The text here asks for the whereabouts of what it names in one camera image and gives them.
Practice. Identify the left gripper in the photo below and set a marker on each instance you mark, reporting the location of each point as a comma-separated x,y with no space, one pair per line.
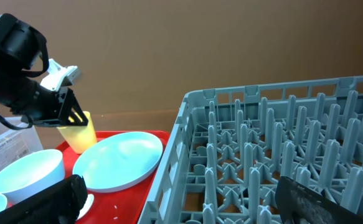
48,108

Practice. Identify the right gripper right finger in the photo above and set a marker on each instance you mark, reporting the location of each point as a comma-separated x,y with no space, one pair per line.
296,202

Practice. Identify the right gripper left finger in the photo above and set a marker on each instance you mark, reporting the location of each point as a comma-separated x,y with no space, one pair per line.
59,203

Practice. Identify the yellow plastic cup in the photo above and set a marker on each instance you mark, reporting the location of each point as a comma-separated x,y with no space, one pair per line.
80,138

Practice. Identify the white plastic spoon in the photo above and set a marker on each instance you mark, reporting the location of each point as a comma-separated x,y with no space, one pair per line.
88,204

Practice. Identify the light blue plate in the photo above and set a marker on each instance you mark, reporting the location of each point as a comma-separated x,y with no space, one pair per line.
119,162

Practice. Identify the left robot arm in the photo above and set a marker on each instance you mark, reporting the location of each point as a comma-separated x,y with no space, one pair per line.
23,55

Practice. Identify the grey dishwasher rack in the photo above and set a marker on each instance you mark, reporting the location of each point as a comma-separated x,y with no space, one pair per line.
230,146

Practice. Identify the light blue bowl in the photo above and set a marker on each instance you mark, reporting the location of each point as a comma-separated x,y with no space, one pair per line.
31,174

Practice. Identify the clear plastic storage bin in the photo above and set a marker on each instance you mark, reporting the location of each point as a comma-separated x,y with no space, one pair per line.
17,144

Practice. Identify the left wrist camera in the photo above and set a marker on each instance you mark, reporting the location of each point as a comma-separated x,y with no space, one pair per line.
59,76

